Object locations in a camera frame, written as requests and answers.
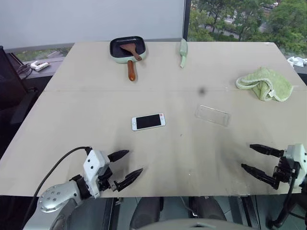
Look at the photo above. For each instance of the brown wooden spatula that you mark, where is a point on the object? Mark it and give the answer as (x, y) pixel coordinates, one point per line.
(127, 49)

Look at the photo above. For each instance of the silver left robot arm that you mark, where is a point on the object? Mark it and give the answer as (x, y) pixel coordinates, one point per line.
(55, 196)

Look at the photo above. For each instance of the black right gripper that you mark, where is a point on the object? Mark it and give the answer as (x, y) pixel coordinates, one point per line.
(284, 172)

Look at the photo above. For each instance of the dark window frame post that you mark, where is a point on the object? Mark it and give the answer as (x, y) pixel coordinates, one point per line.
(187, 19)

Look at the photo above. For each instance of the dark rounded shape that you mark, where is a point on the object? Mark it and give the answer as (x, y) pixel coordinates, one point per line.
(208, 208)
(146, 210)

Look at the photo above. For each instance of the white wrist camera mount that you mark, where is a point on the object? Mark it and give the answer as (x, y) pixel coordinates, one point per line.
(296, 153)
(92, 163)

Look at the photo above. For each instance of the white power strip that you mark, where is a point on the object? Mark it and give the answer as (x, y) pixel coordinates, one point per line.
(39, 65)

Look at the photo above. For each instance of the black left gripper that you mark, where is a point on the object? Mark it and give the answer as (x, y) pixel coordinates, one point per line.
(105, 179)

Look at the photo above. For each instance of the white window blind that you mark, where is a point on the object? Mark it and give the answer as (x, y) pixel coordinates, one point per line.
(91, 19)

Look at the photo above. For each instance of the green square frying pan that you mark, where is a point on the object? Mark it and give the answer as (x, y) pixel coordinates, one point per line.
(142, 55)

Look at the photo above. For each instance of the clear plastic phone case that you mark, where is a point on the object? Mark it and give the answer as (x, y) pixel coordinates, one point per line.
(213, 116)

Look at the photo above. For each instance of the light green plastic knife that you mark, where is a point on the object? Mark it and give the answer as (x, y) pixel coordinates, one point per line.
(183, 51)

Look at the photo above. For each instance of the green crumpled towel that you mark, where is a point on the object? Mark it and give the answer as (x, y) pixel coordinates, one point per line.
(266, 83)

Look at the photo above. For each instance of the white smartphone with black screen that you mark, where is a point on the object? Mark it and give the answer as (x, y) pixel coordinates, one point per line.
(148, 121)

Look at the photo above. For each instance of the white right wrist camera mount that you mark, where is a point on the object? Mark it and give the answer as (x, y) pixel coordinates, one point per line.
(296, 153)

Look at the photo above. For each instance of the white crumpled plastic bag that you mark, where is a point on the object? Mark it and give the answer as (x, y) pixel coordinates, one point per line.
(297, 61)

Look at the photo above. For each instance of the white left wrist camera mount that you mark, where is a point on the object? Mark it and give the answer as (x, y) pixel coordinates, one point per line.
(92, 163)

